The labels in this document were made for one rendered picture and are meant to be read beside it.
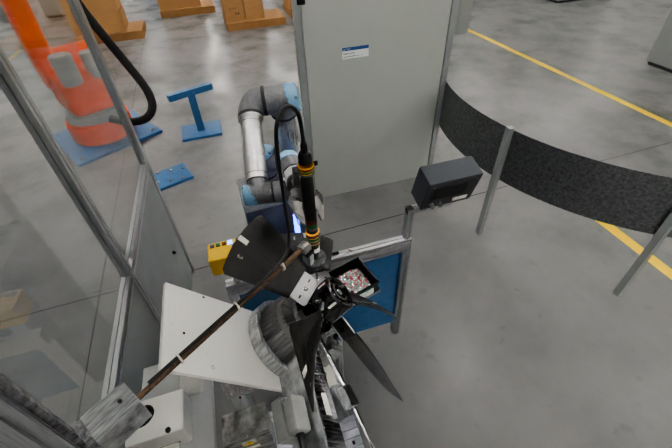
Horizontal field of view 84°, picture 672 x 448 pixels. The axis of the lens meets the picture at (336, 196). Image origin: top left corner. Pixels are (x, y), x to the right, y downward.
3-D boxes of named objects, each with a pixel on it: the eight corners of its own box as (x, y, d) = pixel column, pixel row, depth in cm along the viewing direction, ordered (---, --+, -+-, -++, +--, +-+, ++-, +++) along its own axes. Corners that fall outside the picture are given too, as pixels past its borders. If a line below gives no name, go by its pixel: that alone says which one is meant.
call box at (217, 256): (214, 278, 156) (208, 261, 149) (213, 260, 163) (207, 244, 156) (252, 268, 159) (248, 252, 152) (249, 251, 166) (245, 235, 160)
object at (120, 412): (107, 461, 75) (87, 447, 69) (90, 437, 78) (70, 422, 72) (153, 416, 81) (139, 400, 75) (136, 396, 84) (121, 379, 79)
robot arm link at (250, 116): (229, 82, 143) (240, 200, 125) (258, 79, 144) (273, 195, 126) (236, 101, 154) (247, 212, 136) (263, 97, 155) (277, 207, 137)
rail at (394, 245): (229, 298, 170) (225, 287, 165) (228, 291, 173) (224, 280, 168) (410, 249, 189) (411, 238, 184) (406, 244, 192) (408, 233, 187)
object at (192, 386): (177, 399, 129) (175, 396, 128) (182, 358, 141) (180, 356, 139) (203, 394, 131) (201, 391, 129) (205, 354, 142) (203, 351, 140)
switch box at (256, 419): (236, 466, 134) (222, 445, 120) (234, 438, 141) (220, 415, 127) (277, 451, 137) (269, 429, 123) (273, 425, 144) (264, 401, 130)
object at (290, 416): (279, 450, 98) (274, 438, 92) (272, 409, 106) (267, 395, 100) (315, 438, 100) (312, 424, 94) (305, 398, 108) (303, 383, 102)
